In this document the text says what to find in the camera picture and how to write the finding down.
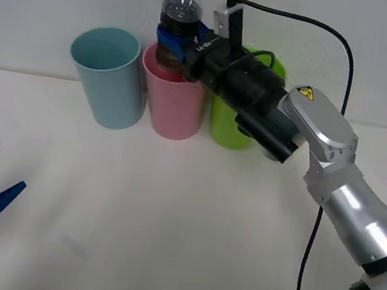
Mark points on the pink plastic bin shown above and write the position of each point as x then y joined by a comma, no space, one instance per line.
175,109

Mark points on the pale blue plastic bin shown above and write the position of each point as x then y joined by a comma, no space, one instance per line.
113,96

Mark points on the silver and black right arm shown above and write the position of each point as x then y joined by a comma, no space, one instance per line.
326,135

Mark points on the clear bottle with black cap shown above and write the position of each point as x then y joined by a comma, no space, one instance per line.
181,8

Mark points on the green plastic bin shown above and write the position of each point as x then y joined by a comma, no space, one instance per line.
222,127

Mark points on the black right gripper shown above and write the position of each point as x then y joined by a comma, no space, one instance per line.
211,63

